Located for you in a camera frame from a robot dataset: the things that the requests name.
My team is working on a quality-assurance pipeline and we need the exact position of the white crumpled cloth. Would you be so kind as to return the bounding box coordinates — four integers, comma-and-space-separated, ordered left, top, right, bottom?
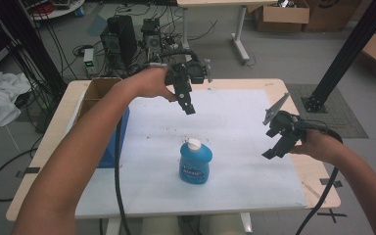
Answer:
0, 70, 33, 131

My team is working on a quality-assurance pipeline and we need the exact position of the round white table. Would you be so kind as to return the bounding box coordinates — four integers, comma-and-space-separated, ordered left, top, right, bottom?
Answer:
23, 0, 86, 22

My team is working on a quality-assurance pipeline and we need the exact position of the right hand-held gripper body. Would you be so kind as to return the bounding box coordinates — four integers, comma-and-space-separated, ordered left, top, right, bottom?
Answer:
261, 92, 307, 149

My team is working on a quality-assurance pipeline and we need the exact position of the small black computer tower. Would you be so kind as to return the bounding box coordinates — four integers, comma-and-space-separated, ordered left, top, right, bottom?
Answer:
140, 18, 164, 56

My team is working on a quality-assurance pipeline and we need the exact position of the white table mat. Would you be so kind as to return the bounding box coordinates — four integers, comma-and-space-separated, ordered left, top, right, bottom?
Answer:
73, 88, 308, 219

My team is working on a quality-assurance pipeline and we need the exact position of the black floor cable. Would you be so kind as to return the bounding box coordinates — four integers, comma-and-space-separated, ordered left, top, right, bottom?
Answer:
0, 135, 45, 203

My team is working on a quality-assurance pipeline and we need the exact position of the large black computer tower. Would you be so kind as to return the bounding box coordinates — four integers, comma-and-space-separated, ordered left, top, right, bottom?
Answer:
99, 15, 139, 71

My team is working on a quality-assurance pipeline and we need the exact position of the person's right hand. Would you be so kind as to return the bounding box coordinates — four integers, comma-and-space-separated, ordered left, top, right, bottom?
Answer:
288, 127, 345, 165

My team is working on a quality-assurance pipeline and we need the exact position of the white power unit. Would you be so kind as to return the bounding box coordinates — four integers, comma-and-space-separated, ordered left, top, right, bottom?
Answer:
82, 47, 96, 76

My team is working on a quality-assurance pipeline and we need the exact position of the left hand-held gripper black cable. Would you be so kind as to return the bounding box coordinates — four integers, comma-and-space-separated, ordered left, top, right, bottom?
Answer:
113, 116, 133, 235

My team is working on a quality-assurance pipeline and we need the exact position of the person's left hand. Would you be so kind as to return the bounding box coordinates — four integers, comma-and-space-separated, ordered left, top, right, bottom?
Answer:
131, 67, 178, 103

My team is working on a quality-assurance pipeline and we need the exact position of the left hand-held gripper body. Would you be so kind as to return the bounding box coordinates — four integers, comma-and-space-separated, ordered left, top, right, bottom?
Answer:
164, 58, 213, 103

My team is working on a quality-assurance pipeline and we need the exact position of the blue bottle with white cap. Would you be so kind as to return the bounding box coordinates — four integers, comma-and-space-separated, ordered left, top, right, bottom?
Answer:
178, 138, 214, 185

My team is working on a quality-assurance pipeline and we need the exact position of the grey floor mat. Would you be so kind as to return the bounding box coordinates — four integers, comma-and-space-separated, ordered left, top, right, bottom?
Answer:
285, 83, 369, 139

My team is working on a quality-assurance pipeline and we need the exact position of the hand-held gripper black cable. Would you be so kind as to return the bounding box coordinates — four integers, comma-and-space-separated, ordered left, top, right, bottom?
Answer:
294, 119, 345, 235
113, 116, 133, 235

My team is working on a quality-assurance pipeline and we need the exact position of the right hand-held gripper black cable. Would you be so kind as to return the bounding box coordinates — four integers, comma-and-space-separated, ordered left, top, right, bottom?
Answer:
294, 119, 345, 235

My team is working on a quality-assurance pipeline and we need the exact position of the white desk frame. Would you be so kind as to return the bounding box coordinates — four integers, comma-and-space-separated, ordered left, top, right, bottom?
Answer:
176, 0, 279, 65

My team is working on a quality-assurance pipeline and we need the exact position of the black aluminium post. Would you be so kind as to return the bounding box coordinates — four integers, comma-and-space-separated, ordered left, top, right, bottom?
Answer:
301, 0, 376, 115

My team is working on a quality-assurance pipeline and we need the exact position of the black metal stand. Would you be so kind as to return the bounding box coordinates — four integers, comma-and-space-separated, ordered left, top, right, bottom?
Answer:
0, 0, 68, 97

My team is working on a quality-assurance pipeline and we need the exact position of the cardboard box with open flaps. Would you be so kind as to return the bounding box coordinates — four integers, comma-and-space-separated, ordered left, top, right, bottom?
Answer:
247, 0, 311, 34

